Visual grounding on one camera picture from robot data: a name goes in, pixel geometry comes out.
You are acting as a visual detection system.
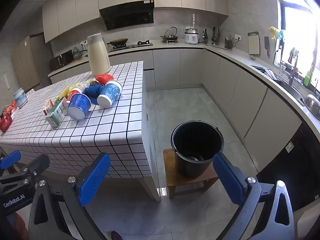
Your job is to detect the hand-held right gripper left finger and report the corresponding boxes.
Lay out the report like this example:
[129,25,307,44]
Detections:
[29,152,111,240]

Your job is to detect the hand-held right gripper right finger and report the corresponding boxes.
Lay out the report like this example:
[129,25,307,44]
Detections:
[212,153,295,240]

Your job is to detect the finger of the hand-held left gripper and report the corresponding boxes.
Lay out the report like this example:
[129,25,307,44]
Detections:
[0,150,21,170]
[15,154,50,180]

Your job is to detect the black plastic bucket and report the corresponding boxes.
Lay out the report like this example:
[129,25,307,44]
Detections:
[171,120,225,179]

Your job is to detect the green white drink carton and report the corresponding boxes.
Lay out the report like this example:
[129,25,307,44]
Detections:
[46,97,68,128]

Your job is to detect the small pink white carton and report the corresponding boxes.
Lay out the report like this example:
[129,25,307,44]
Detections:
[44,98,55,117]

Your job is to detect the blue white paper cup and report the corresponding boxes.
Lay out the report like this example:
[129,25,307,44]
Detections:
[97,80,123,108]
[67,88,92,121]

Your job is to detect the blue microfibre cloth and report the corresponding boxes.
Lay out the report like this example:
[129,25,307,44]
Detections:
[84,83,107,105]

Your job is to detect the red packet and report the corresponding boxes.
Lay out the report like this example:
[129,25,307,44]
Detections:
[0,115,13,133]

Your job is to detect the orange packet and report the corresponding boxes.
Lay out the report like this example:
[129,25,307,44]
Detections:
[5,101,16,116]

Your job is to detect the brown wooden stool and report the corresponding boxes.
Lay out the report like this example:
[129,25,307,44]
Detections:
[163,149,220,200]

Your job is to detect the white blue jar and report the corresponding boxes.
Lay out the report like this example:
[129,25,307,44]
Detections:
[13,88,28,109]

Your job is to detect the white checked tablecloth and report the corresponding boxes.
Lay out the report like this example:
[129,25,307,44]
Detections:
[0,60,163,202]

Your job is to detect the black built-in oven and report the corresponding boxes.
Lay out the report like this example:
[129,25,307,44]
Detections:
[256,122,320,213]

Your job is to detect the yellow cloth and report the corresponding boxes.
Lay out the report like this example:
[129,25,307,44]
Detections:
[59,86,75,99]

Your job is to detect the tall beige cabinet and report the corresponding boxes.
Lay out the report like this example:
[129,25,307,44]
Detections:
[11,35,52,92]

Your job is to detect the red plastic bag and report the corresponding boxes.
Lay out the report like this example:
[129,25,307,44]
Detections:
[95,73,113,85]

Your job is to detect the beige kitchen counter cabinets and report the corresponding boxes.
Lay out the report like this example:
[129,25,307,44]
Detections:
[47,40,320,173]

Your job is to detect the black microwave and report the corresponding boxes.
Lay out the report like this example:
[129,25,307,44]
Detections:
[49,50,74,71]

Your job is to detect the metal pot lid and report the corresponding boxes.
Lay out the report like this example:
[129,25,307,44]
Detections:
[300,94,320,120]

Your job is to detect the kitchen sink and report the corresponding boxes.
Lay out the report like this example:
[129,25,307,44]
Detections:
[251,65,300,93]

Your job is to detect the cream thermos jug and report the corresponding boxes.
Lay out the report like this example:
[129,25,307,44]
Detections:
[87,33,111,76]

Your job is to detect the metal faucet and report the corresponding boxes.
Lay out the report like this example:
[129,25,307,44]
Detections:
[280,60,300,85]

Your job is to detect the green bottle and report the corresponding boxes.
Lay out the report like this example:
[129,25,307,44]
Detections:
[303,70,313,87]

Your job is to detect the grey chopstick holder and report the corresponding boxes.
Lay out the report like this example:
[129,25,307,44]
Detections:
[224,34,235,49]

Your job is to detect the wok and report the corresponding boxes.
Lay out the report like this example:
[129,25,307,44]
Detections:
[107,38,129,47]

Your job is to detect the white cutting board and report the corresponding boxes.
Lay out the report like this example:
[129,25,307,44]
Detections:
[247,32,260,55]

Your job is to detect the cleaver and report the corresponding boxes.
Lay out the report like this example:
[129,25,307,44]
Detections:
[264,36,271,58]

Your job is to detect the black gas stove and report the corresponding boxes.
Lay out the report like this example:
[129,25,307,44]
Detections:
[108,41,153,51]

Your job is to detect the metal utensil holder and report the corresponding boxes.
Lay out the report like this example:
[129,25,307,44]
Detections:
[211,26,221,45]

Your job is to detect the white rice cooker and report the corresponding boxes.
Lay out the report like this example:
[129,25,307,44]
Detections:
[184,28,200,45]

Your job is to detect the hanging rubber gloves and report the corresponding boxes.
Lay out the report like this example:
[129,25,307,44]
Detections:
[269,26,285,42]

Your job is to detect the black range hood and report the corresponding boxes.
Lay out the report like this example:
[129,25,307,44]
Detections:
[99,0,154,31]

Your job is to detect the window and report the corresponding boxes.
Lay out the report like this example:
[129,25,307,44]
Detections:
[274,0,320,80]

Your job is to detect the metal pot with handle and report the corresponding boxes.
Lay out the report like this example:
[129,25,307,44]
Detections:
[160,27,179,43]

